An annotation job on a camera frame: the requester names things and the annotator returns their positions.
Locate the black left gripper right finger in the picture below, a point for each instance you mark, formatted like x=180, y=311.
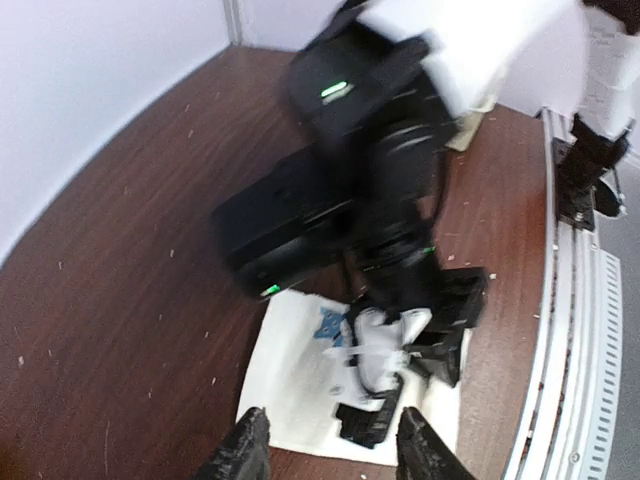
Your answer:
x=422, y=454

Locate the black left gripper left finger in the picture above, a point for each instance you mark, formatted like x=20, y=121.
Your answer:
x=243, y=453

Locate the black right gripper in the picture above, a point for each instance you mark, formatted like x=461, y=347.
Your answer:
x=460, y=299

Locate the white towel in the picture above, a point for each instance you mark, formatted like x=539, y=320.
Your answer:
x=288, y=375

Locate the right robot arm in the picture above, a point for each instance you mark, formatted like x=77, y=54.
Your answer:
x=381, y=91

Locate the beige plastic basket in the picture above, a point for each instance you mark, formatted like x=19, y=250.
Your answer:
x=470, y=123

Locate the aluminium front rail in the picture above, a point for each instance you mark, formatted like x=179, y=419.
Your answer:
x=567, y=424

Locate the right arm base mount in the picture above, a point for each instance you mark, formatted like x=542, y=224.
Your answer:
x=580, y=199

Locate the right aluminium frame post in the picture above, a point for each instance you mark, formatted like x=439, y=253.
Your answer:
x=234, y=21

